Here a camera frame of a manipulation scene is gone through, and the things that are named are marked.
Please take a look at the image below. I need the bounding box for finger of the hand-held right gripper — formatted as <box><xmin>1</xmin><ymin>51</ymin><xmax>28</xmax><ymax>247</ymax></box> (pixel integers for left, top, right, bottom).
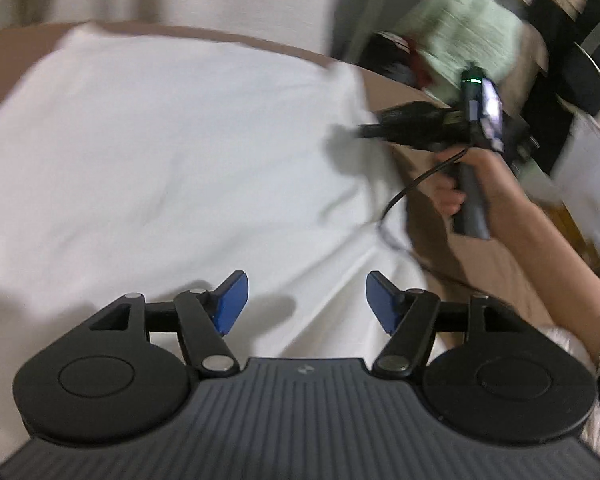
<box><xmin>356</xmin><ymin>102</ymin><xmax>433</xmax><ymax>143</ymax></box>

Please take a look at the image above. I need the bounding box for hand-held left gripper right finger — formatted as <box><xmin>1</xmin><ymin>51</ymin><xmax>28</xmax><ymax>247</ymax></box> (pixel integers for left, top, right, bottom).
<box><xmin>365</xmin><ymin>270</ymin><xmax>538</xmax><ymax>380</ymax></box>

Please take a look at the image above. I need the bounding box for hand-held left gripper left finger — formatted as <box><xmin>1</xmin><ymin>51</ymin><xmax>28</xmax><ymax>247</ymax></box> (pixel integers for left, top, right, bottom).
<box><xmin>75</xmin><ymin>270</ymin><xmax>250</xmax><ymax>379</ymax></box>

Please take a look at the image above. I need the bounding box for white fleece garment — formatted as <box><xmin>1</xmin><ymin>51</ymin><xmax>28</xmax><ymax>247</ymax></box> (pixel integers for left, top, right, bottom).
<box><xmin>0</xmin><ymin>25</ymin><xmax>446</xmax><ymax>466</ymax></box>

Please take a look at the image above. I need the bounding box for person's right forearm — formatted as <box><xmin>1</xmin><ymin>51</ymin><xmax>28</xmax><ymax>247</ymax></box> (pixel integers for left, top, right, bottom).
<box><xmin>482</xmin><ymin>175</ymin><xmax>600</xmax><ymax>361</ymax></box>

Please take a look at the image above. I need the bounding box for black printed clothes pile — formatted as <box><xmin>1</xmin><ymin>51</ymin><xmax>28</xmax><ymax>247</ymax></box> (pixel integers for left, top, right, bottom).
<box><xmin>360</xmin><ymin>32</ymin><xmax>421</xmax><ymax>81</ymax></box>

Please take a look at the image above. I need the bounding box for person's right hand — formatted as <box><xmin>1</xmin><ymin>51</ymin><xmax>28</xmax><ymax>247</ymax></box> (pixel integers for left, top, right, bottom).
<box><xmin>432</xmin><ymin>150</ymin><xmax>518</xmax><ymax>218</ymax></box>

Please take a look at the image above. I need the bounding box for red garment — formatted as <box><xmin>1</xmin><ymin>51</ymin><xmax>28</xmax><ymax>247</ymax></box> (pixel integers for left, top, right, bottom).
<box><xmin>410</xmin><ymin>35</ymin><xmax>431</xmax><ymax>86</ymax></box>

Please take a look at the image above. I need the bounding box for green quilted jacket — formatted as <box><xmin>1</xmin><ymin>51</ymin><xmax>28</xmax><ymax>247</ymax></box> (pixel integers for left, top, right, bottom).
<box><xmin>395</xmin><ymin>0</ymin><xmax>526</xmax><ymax>91</ymax></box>

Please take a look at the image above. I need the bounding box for black cable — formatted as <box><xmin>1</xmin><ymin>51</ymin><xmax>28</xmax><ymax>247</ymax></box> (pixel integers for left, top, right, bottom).
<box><xmin>377</xmin><ymin>147</ymin><xmax>481</xmax><ymax>291</ymax></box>

